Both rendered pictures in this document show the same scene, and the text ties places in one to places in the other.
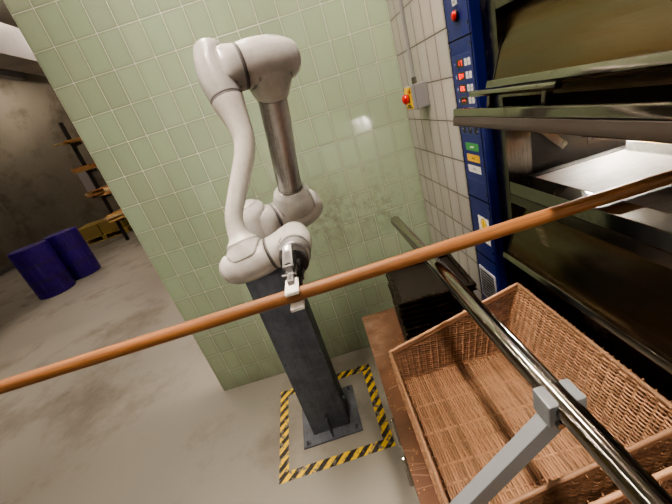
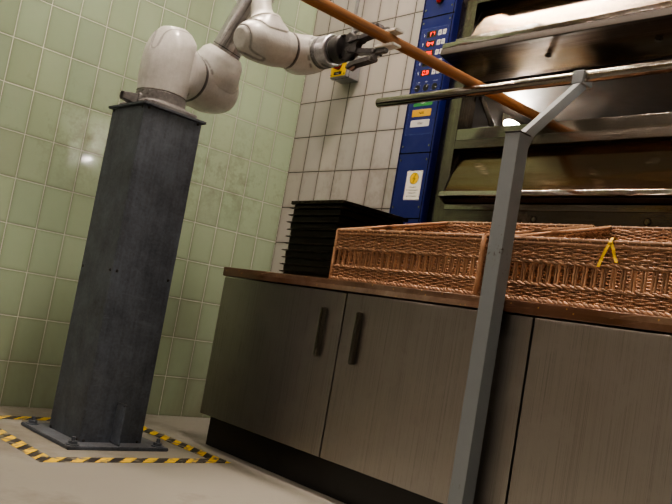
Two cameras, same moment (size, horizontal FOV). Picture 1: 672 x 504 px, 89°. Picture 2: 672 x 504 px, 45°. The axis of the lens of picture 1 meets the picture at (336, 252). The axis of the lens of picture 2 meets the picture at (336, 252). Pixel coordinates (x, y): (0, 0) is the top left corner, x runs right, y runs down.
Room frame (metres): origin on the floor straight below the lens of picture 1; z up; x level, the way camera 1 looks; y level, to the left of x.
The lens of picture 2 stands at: (-0.81, 1.48, 0.46)
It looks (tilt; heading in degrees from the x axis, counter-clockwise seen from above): 5 degrees up; 318
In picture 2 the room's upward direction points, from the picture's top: 10 degrees clockwise
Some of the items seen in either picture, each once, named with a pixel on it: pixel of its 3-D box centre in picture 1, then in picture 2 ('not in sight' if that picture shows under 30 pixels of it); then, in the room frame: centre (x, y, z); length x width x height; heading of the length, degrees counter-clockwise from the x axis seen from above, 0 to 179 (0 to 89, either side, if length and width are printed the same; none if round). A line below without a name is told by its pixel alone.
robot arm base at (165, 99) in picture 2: not in sight; (153, 103); (1.42, 0.33, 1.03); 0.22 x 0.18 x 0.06; 91
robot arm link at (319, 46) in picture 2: (294, 253); (329, 51); (0.88, 0.11, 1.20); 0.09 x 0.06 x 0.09; 90
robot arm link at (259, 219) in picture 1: (254, 225); (170, 63); (1.42, 0.30, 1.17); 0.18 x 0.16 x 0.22; 110
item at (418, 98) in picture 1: (416, 96); (345, 68); (1.57, -0.54, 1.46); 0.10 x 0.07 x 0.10; 179
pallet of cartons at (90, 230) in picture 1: (107, 227); not in sight; (9.58, 5.78, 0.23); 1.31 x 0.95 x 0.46; 91
